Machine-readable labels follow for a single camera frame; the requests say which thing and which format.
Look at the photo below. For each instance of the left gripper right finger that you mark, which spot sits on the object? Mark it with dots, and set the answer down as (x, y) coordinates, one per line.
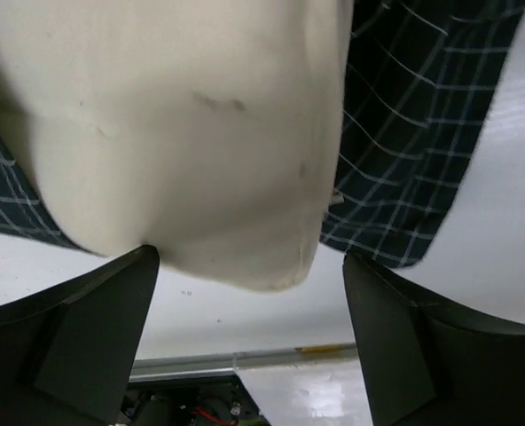
(427, 360)

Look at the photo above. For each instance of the dark checked pillowcase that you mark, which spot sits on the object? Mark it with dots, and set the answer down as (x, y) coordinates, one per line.
(419, 80)

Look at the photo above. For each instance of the cream pillow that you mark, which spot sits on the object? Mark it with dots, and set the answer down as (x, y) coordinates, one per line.
(207, 129)

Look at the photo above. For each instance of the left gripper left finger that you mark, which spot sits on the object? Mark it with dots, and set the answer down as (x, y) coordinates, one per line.
(66, 353)

